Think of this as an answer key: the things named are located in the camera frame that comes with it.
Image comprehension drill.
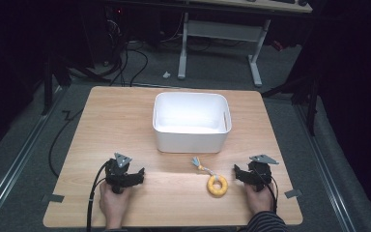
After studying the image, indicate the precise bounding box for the person's right hand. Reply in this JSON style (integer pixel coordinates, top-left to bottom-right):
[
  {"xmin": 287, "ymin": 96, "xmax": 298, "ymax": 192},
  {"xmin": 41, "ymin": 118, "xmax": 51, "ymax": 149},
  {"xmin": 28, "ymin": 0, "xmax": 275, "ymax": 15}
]
[{"xmin": 243, "ymin": 183, "xmax": 276, "ymax": 217}]

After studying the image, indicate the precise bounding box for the grey tape strip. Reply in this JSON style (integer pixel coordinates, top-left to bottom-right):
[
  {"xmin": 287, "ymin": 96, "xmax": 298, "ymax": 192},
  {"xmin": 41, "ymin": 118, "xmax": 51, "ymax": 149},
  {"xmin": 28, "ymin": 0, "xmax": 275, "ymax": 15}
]
[
  {"xmin": 41, "ymin": 193, "xmax": 66, "ymax": 204},
  {"xmin": 284, "ymin": 188, "xmax": 303, "ymax": 199}
]

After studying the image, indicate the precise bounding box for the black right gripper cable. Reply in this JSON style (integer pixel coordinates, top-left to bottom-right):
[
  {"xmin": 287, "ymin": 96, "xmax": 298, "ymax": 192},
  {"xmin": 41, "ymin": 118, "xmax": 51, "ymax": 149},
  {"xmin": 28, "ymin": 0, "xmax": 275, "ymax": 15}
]
[{"xmin": 254, "ymin": 168, "xmax": 279, "ymax": 215}]

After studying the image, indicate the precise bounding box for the white-legged desk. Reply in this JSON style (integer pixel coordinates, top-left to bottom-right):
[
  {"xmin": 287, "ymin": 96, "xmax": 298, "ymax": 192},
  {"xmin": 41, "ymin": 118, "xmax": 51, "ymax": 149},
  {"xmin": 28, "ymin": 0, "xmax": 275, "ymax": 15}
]
[{"xmin": 176, "ymin": 0, "xmax": 314, "ymax": 88}]

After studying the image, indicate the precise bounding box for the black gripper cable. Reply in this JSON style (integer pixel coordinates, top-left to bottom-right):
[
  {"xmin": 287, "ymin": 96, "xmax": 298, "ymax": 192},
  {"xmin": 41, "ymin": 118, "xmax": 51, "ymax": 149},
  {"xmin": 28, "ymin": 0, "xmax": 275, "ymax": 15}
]
[
  {"xmin": 86, "ymin": 160, "xmax": 110, "ymax": 232},
  {"xmin": 254, "ymin": 168, "xmax": 279, "ymax": 215}
]

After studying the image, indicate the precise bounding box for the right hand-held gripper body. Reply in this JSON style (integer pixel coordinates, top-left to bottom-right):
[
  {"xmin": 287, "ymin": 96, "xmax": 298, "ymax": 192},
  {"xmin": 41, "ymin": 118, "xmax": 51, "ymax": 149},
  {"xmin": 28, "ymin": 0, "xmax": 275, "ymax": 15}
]
[{"xmin": 246, "ymin": 154, "xmax": 280, "ymax": 193}]

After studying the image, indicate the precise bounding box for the black stand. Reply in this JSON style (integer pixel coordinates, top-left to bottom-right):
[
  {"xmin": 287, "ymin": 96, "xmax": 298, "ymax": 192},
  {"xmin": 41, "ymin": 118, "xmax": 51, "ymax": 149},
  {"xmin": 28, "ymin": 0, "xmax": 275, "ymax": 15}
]
[
  {"xmin": 260, "ymin": 75, "xmax": 321, "ymax": 137},
  {"xmin": 41, "ymin": 52, "xmax": 72, "ymax": 116}
]

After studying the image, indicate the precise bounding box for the dark computer tower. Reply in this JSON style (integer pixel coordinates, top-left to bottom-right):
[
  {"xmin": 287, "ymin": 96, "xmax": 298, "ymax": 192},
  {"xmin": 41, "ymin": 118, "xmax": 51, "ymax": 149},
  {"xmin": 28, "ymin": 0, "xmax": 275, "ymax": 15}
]
[{"xmin": 103, "ymin": 5, "xmax": 130, "ymax": 66}]

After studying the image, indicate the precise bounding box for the black floor cable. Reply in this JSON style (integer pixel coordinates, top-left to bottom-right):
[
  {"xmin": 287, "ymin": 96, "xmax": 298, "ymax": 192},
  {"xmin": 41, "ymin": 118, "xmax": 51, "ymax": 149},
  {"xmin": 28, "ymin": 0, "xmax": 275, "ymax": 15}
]
[{"xmin": 48, "ymin": 108, "xmax": 85, "ymax": 179}]

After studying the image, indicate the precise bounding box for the person's left hand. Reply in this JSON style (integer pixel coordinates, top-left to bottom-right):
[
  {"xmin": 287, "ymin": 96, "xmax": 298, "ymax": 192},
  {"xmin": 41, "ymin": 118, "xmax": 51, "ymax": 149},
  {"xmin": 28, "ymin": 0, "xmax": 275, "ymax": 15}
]
[{"xmin": 99, "ymin": 183, "xmax": 133, "ymax": 224}]

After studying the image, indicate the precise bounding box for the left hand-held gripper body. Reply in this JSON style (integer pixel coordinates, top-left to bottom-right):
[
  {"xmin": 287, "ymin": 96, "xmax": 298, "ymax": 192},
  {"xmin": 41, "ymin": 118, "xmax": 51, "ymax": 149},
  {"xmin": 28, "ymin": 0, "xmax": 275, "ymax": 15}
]
[{"xmin": 104, "ymin": 152, "xmax": 133, "ymax": 195}]

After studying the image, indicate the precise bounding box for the bundle of black cables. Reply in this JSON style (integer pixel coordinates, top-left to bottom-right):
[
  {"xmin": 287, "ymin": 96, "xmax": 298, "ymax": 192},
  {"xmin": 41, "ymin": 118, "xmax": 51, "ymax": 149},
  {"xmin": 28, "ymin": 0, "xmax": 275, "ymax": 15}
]
[{"xmin": 104, "ymin": 18, "xmax": 150, "ymax": 88}]

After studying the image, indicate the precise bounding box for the metal floor rail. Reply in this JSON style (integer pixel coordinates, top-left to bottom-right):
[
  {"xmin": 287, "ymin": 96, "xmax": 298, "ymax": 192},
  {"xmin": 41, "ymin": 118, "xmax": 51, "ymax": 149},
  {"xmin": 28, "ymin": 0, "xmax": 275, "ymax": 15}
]
[
  {"xmin": 293, "ymin": 102, "xmax": 357, "ymax": 232},
  {"xmin": 0, "ymin": 86, "xmax": 70, "ymax": 228}
]

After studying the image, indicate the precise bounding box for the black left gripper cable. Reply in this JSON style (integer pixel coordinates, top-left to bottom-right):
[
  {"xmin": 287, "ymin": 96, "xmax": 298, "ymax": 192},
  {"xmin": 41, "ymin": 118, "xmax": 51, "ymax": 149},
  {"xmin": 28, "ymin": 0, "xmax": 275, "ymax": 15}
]
[{"xmin": 86, "ymin": 160, "xmax": 110, "ymax": 232}]

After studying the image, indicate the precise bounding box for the yellow ring rope toy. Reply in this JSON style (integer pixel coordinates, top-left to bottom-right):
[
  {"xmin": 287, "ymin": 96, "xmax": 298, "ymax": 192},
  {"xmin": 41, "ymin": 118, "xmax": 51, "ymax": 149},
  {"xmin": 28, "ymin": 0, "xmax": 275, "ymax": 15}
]
[{"xmin": 191, "ymin": 157, "xmax": 229, "ymax": 198}]

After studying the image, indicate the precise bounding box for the white plastic bin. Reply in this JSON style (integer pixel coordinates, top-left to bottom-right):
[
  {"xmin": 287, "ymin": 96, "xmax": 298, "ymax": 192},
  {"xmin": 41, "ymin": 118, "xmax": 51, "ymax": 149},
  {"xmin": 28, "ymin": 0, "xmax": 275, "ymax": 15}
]
[{"xmin": 152, "ymin": 92, "xmax": 233, "ymax": 155}]

